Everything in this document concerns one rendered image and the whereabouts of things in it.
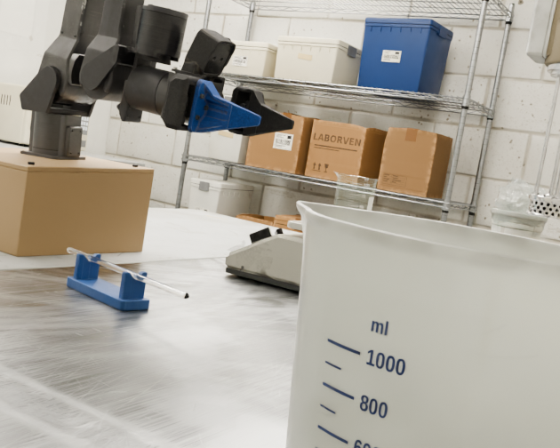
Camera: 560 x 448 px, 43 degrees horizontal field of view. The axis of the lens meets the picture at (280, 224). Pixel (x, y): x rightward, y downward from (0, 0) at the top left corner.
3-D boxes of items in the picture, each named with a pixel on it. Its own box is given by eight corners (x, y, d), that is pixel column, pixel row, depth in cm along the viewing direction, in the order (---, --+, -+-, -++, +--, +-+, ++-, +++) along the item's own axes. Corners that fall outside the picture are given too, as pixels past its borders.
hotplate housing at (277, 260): (220, 274, 95) (230, 215, 94) (267, 268, 107) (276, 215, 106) (377, 315, 85) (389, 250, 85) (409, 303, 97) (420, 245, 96)
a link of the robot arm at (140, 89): (104, 117, 91) (117, 44, 89) (132, 119, 96) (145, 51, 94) (148, 130, 88) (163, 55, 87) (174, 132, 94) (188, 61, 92)
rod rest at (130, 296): (64, 285, 74) (69, 252, 73) (92, 284, 76) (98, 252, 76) (121, 311, 67) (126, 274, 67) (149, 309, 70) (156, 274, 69)
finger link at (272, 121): (239, 135, 91) (249, 89, 90) (252, 136, 95) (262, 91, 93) (287, 148, 89) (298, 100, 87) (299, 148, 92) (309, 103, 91)
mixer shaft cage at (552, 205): (521, 212, 120) (551, 63, 118) (530, 213, 126) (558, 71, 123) (563, 220, 116) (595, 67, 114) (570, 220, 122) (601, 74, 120)
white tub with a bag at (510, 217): (520, 258, 195) (535, 180, 193) (549, 268, 181) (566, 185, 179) (472, 252, 192) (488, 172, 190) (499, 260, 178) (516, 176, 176)
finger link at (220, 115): (186, 132, 80) (197, 78, 79) (203, 132, 83) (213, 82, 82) (239, 147, 77) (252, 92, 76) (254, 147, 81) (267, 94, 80)
